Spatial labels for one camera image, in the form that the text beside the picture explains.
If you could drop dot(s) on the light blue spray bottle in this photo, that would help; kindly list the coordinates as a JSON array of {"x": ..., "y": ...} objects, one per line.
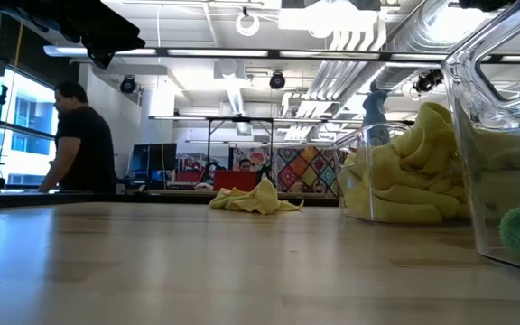
[{"x": 374, "y": 108}]

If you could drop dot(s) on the black computer monitor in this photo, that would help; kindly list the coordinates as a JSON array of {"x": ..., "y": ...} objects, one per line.
[{"x": 154, "y": 160}]

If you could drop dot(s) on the black tripod stand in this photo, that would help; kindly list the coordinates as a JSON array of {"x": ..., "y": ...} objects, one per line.
[{"x": 2, "y": 95}]

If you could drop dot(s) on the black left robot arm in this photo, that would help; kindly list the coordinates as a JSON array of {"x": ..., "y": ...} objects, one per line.
[{"x": 61, "y": 22}]

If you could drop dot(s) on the colourful patchwork quilt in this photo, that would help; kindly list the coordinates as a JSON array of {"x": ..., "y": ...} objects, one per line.
[{"x": 305, "y": 169}]

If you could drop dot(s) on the person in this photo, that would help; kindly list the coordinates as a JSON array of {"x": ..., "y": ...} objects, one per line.
[
  {"x": 84, "y": 149},
  {"x": 244, "y": 164}
]

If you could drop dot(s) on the black ceiling spotlight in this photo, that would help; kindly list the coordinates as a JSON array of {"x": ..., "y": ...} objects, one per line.
[
  {"x": 277, "y": 80},
  {"x": 128, "y": 85},
  {"x": 427, "y": 82}
]

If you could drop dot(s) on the black background table frame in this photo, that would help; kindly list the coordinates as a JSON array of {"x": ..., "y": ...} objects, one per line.
[{"x": 242, "y": 118}]

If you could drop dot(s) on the clear plastic basket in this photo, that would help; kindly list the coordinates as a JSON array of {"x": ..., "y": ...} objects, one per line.
[
  {"x": 476, "y": 135},
  {"x": 364, "y": 180}
]

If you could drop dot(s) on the white LED light bar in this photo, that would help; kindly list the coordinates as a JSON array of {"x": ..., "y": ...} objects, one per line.
[{"x": 217, "y": 52}]

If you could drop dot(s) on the yellow microfiber towel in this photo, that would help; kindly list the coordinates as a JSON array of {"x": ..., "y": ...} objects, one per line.
[
  {"x": 260, "y": 201},
  {"x": 427, "y": 131},
  {"x": 395, "y": 212},
  {"x": 391, "y": 180}
]

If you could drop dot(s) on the silver ventilation duct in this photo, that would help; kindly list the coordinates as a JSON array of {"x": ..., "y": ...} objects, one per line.
[{"x": 422, "y": 31}]

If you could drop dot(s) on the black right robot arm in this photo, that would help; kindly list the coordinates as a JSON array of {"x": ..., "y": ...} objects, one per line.
[{"x": 485, "y": 3}]

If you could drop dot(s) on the red panel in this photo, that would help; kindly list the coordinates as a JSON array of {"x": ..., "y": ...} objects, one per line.
[{"x": 235, "y": 180}]

